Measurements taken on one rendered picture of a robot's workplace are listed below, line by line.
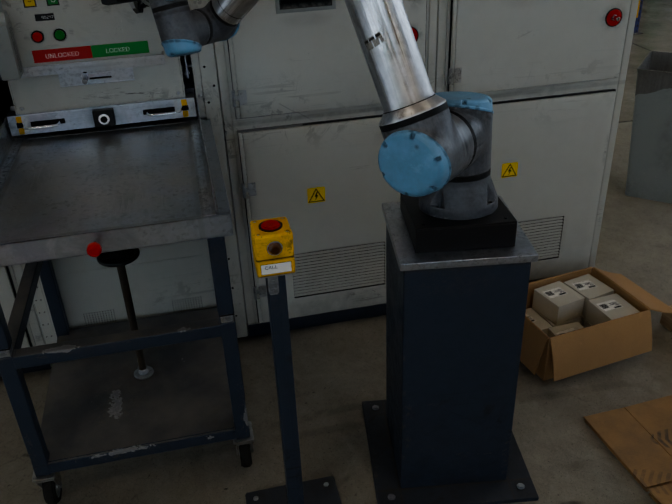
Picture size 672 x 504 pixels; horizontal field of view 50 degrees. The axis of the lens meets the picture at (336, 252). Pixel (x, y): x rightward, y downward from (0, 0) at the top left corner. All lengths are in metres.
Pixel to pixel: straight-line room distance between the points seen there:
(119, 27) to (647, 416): 1.96
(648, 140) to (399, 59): 2.36
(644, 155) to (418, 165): 2.37
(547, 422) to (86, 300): 1.56
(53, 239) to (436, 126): 0.87
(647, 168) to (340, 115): 1.86
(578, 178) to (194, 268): 1.42
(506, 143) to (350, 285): 0.75
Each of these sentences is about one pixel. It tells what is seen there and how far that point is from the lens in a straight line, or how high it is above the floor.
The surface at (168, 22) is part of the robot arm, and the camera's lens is 1.86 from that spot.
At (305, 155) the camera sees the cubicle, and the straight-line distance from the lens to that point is 2.37.
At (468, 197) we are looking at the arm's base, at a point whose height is 0.86.
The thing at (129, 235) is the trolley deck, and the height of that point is 0.83.
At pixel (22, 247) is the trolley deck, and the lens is 1.73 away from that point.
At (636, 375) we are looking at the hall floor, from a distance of 2.63.
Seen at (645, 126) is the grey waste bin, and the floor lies 0.37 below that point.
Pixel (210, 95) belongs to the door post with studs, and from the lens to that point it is 2.29.
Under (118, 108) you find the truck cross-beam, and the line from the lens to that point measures 2.28.
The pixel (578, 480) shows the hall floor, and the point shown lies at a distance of 2.23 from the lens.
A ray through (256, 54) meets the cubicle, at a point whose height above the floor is 1.04.
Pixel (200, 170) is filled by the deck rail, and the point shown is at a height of 0.85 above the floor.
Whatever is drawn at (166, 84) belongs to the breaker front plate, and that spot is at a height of 0.97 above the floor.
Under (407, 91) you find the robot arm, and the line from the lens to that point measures 1.50.
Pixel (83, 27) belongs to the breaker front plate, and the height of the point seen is 1.15.
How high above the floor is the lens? 1.59
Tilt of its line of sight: 30 degrees down
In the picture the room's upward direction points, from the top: 2 degrees counter-clockwise
